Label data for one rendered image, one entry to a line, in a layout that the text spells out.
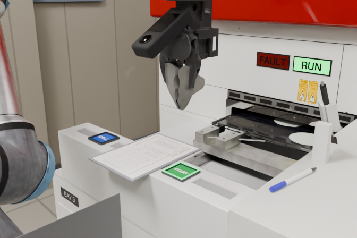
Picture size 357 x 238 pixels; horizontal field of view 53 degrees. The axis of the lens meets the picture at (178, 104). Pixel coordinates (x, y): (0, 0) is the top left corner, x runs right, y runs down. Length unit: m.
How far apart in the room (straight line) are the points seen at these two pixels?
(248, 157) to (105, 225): 0.57
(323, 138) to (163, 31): 0.40
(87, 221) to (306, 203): 0.36
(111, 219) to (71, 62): 2.21
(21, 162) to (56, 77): 1.99
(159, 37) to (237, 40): 0.71
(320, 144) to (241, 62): 0.56
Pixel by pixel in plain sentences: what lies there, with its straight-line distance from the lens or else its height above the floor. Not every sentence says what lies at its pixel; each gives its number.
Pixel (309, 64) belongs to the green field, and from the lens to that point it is 1.16.
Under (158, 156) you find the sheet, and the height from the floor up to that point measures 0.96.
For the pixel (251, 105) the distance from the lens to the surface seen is 1.28.
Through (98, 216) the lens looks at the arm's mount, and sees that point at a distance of 0.51.
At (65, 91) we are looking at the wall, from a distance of 2.69.
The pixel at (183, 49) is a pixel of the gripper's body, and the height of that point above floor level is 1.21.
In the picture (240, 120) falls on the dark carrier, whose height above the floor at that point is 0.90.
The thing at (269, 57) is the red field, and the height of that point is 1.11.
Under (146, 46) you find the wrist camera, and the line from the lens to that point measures 0.58.
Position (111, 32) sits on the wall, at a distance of 2.83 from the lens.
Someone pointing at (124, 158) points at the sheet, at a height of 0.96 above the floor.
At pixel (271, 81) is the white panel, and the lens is 1.23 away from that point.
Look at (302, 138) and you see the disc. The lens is 1.12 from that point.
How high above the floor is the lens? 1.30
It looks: 17 degrees down
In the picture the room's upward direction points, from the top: straight up
